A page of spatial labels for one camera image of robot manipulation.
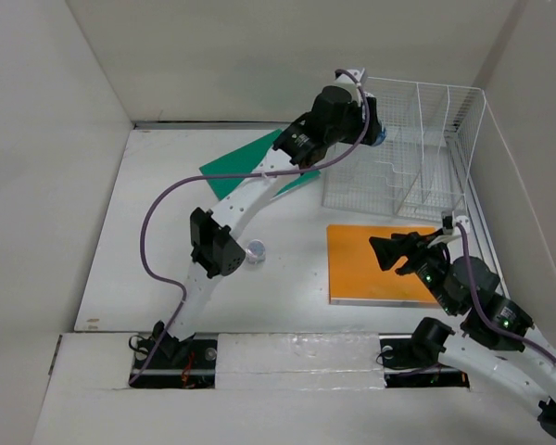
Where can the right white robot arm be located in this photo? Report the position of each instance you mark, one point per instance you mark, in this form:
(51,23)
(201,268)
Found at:
(496,340)

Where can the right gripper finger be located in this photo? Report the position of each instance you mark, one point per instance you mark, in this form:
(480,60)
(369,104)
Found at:
(400,243)
(388,256)

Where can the orange notebook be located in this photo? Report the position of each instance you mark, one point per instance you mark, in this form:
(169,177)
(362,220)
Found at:
(355,276)

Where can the green notebook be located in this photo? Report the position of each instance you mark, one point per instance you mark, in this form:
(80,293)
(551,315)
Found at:
(242,160)

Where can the white wire rack organizer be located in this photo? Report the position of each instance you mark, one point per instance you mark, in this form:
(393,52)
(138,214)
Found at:
(422,169)

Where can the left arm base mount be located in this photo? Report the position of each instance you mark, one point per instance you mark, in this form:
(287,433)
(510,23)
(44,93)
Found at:
(161,361)

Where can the small clear tape roll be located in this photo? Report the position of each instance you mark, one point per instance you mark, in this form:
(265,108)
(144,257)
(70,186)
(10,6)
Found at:
(255,251)

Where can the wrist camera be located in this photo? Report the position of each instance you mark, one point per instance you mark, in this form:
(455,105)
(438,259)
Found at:
(350,79)
(454,223)

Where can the blue tape roll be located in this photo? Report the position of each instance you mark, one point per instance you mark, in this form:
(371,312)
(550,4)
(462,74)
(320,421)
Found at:
(380,138)

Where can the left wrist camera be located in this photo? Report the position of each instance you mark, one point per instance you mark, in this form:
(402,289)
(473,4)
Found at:
(350,79)

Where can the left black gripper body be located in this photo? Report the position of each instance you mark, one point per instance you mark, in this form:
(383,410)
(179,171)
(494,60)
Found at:
(351,126)

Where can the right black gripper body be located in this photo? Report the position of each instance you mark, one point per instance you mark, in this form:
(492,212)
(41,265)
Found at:
(430,268)

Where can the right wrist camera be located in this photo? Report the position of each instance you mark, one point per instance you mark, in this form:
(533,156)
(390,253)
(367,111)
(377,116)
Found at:
(454,223)

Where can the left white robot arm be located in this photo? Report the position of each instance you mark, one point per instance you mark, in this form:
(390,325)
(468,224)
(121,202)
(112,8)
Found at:
(214,233)

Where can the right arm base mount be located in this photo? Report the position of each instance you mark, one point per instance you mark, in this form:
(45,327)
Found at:
(403,369)

